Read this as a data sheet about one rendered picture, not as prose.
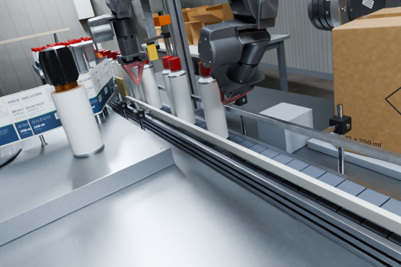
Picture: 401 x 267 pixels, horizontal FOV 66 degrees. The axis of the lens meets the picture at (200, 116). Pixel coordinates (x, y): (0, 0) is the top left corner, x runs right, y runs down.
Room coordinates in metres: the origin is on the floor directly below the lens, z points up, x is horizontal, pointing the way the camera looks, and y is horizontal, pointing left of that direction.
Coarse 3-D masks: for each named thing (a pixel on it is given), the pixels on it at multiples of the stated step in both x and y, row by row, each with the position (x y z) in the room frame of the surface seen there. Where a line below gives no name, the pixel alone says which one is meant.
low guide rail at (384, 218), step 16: (128, 96) 1.22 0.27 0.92; (160, 112) 0.93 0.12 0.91; (192, 128) 0.76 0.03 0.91; (224, 144) 0.63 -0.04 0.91; (256, 160) 0.54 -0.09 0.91; (272, 160) 0.51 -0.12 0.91; (288, 176) 0.46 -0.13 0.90; (304, 176) 0.44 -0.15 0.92; (320, 192) 0.41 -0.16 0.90; (336, 192) 0.38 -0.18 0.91; (352, 208) 0.36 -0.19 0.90; (368, 208) 0.34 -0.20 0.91; (384, 224) 0.32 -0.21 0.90; (400, 224) 0.30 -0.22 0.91
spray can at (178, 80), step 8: (176, 64) 0.85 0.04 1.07; (176, 72) 0.85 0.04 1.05; (184, 72) 0.86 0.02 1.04; (176, 80) 0.84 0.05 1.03; (184, 80) 0.85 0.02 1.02; (176, 88) 0.84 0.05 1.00; (184, 88) 0.84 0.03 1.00; (176, 96) 0.84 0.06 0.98; (184, 96) 0.84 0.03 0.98; (176, 104) 0.85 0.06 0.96; (184, 104) 0.84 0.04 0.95; (184, 112) 0.84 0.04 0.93; (192, 112) 0.85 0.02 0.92; (184, 120) 0.84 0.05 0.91; (192, 120) 0.84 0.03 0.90
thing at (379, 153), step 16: (192, 96) 0.88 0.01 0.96; (240, 112) 0.68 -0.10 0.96; (256, 112) 0.65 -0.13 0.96; (288, 128) 0.55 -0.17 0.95; (304, 128) 0.52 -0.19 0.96; (336, 144) 0.46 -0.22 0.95; (352, 144) 0.43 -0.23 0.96; (368, 144) 0.42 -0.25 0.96; (384, 160) 0.39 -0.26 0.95; (400, 160) 0.37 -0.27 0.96
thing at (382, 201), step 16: (176, 128) 0.86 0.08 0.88; (208, 144) 0.70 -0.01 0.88; (240, 144) 0.67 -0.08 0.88; (256, 144) 0.65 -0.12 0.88; (240, 160) 0.59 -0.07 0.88; (288, 160) 0.56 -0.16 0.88; (272, 176) 0.51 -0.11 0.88; (320, 176) 0.48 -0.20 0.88; (336, 176) 0.47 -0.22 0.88; (304, 192) 0.44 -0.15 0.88; (352, 192) 0.42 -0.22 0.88; (368, 192) 0.41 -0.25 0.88; (336, 208) 0.39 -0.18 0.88; (384, 208) 0.37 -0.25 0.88; (400, 208) 0.36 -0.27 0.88; (368, 224) 0.34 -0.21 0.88; (400, 240) 0.31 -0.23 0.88
